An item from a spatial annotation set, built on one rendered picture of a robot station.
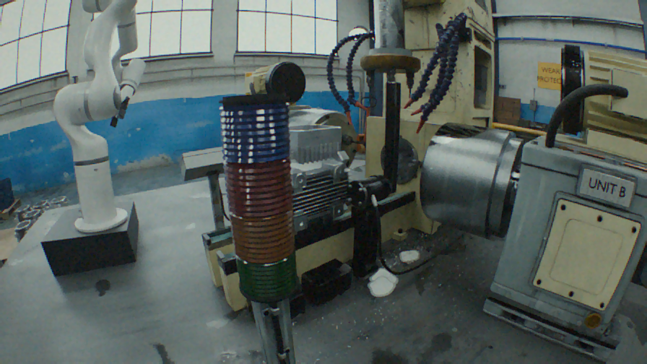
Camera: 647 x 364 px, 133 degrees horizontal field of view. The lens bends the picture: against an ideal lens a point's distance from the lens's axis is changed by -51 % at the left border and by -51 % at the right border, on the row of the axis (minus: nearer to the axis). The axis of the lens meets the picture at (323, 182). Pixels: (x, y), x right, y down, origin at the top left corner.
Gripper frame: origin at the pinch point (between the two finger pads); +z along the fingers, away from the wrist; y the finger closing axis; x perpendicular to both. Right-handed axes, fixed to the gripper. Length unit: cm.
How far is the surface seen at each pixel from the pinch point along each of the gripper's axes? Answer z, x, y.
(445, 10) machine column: -19, 40, 121
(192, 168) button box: 30, 12, 50
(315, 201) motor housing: 42, 22, 81
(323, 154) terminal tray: 31, 23, 83
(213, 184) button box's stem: 32, 21, 48
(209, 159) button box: 27, 16, 52
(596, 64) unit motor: 31, 17, 142
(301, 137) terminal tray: 30, 17, 82
